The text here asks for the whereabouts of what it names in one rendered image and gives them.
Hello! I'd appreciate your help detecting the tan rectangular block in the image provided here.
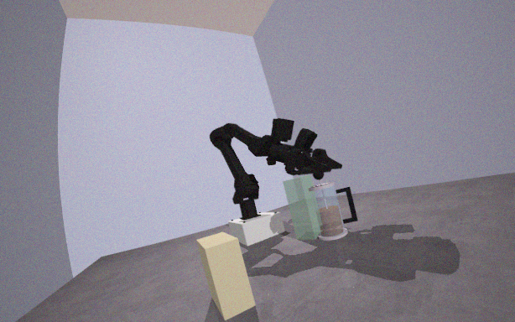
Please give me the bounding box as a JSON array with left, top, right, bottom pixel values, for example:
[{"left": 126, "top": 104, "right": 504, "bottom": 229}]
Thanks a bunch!
[{"left": 196, "top": 232, "right": 255, "bottom": 320}]

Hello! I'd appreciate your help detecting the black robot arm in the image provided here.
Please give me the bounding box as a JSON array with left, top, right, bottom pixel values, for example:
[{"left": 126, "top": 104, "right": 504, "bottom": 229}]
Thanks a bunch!
[{"left": 210, "top": 118, "right": 317, "bottom": 220}]

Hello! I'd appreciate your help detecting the glass french press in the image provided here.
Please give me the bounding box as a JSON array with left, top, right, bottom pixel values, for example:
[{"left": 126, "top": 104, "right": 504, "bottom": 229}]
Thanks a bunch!
[{"left": 309, "top": 173, "right": 358, "bottom": 241}]

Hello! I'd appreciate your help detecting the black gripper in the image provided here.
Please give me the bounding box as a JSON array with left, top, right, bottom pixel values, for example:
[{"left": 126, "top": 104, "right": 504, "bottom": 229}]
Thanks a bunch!
[{"left": 282, "top": 145, "right": 342, "bottom": 175}]

